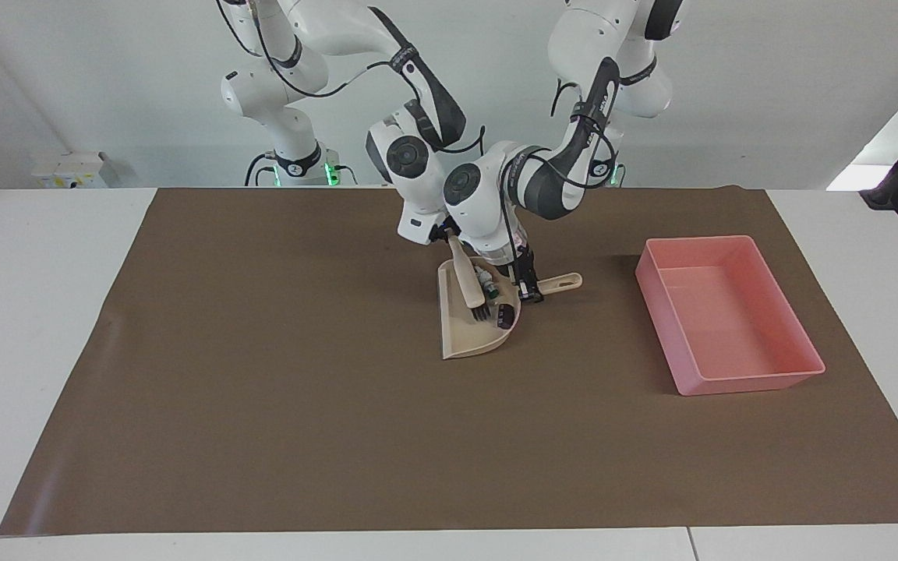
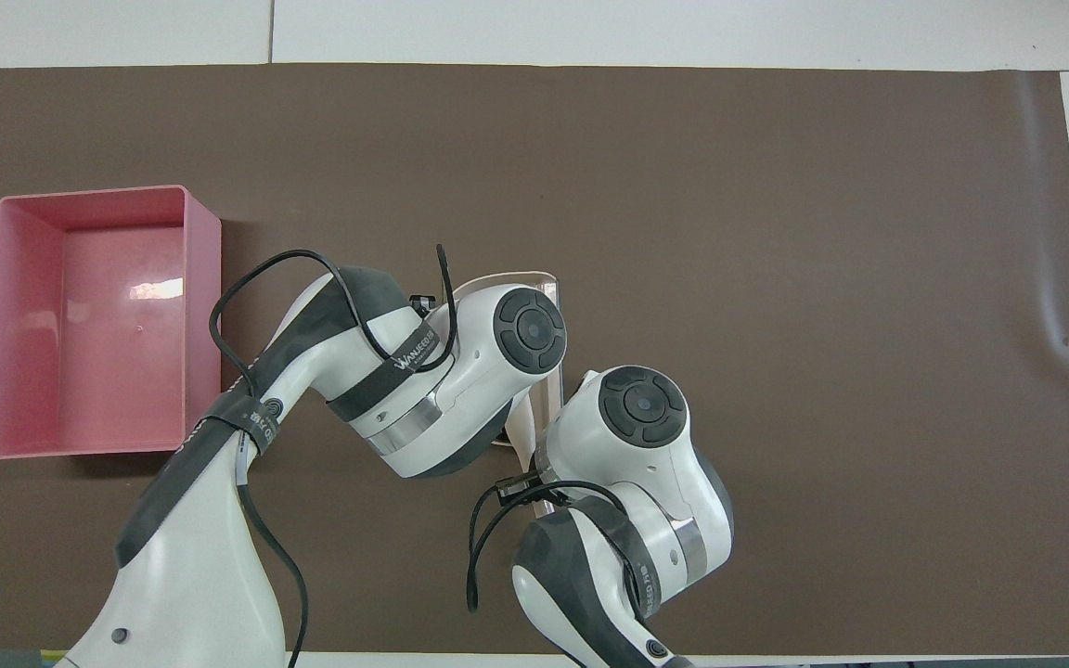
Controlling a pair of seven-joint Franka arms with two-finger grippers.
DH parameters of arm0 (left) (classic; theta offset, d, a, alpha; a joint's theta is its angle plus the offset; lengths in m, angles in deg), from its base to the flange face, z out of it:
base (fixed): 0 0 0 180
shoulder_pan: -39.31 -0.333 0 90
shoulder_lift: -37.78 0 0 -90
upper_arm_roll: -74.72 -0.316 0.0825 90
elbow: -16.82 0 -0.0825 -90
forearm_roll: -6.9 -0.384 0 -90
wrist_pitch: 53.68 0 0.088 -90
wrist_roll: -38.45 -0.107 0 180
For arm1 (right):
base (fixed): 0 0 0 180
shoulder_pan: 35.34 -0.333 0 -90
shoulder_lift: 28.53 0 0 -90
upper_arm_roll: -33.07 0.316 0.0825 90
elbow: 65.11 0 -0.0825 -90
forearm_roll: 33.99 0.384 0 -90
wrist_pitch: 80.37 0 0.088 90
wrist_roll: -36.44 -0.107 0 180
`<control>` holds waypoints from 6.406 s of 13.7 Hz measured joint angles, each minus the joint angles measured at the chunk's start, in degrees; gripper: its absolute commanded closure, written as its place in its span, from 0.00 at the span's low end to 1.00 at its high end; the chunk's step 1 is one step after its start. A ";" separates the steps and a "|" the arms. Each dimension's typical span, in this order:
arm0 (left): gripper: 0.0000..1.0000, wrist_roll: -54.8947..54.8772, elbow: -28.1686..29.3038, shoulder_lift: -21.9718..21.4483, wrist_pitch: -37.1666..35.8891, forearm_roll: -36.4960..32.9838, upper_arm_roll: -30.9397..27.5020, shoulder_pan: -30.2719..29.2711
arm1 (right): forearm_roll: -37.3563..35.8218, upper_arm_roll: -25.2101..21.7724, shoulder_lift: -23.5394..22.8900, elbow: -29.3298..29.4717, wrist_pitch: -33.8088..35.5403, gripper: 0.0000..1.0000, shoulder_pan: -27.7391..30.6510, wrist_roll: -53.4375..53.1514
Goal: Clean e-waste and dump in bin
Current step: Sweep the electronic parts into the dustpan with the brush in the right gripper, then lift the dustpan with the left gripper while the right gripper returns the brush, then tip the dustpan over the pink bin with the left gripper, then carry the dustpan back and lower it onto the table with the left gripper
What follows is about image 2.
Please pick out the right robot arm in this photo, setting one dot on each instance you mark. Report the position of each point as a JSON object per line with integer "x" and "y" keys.
{"x": 674, "y": 482}

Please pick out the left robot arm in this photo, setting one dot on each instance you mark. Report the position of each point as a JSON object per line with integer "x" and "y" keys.
{"x": 191, "y": 557}

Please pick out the pink plastic bin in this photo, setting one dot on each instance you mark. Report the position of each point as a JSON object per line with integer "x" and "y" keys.
{"x": 89, "y": 334}

